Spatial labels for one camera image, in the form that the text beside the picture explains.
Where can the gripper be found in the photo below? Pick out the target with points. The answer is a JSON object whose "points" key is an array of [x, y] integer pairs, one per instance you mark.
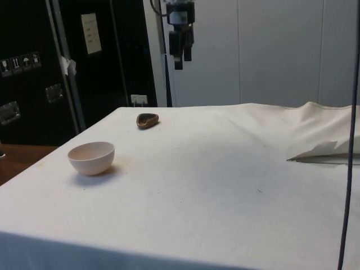
{"points": [[180, 17]]}

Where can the black cabinet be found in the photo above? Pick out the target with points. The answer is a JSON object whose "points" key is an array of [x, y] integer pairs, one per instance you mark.
{"points": [[33, 112]]}

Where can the white bowl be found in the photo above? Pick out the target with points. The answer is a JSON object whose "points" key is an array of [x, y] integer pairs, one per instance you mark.
{"points": [[95, 166]]}

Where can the brown cup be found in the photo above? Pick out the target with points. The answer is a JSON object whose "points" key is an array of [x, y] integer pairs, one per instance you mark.
{"points": [[148, 125]]}

